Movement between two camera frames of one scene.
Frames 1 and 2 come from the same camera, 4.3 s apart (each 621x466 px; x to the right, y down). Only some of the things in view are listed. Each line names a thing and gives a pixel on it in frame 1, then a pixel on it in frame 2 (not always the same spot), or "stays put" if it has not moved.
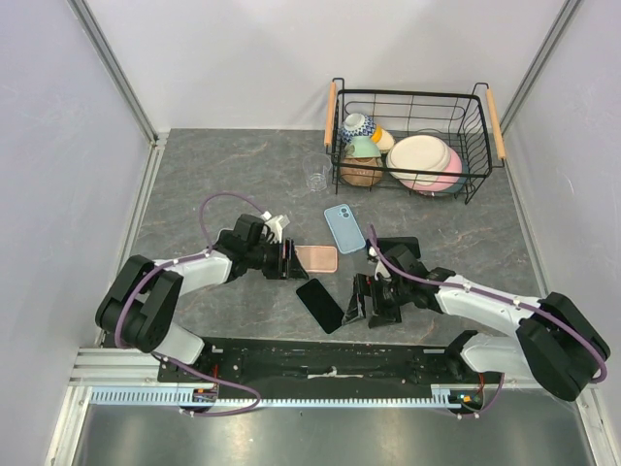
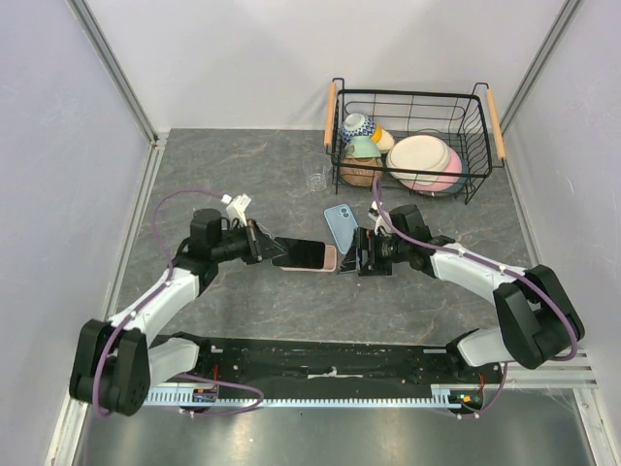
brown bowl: [361, 171] stays put
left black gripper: [292, 267] -> [269, 248]
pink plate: [443, 182] stays put
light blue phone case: [344, 228] stays put
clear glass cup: [316, 168] stays put
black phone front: [320, 304] -> [301, 253]
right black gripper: [381, 316] -> [365, 239]
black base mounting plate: [322, 369] stays put
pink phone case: [317, 258] stays put
